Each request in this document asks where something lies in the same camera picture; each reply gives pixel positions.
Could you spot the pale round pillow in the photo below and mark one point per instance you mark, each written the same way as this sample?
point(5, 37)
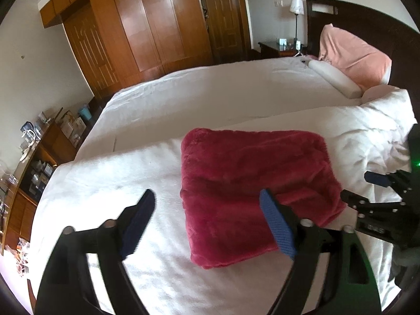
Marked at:
point(377, 92)

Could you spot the glass kettle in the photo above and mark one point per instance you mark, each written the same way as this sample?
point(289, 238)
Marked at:
point(29, 136)

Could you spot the red fleece blanket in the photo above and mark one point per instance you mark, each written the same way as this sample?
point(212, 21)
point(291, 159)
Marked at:
point(246, 177)

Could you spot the pink pillow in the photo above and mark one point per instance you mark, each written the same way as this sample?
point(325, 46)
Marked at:
point(354, 59)

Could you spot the dark wooden headboard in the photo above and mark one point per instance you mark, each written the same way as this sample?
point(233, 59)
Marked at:
point(361, 19)

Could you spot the white bolster pillow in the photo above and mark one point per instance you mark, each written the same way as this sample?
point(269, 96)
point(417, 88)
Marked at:
point(334, 78)

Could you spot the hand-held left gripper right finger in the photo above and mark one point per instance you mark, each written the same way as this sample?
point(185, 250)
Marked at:
point(279, 226)

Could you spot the dark wooden nightstand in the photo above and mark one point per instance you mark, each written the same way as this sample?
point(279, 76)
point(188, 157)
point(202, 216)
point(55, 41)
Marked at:
point(272, 48)

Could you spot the white bed sheet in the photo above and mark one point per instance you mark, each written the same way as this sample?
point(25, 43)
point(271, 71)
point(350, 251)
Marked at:
point(213, 88)

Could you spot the wooden wardrobe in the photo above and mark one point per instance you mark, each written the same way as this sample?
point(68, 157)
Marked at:
point(131, 23)

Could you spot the wooden sideboard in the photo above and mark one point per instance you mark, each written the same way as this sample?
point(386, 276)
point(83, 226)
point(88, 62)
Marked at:
point(19, 213)

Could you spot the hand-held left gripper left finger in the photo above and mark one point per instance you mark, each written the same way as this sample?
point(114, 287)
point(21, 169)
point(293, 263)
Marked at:
point(137, 229)

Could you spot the white table lamp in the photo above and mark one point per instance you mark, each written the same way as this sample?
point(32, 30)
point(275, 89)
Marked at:
point(296, 6)

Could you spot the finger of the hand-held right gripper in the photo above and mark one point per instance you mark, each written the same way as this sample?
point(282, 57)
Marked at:
point(375, 178)
point(356, 200)

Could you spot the wooden door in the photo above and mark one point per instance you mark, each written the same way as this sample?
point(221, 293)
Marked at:
point(226, 16)

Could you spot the blue cup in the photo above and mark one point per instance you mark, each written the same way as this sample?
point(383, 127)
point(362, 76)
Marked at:
point(84, 113)

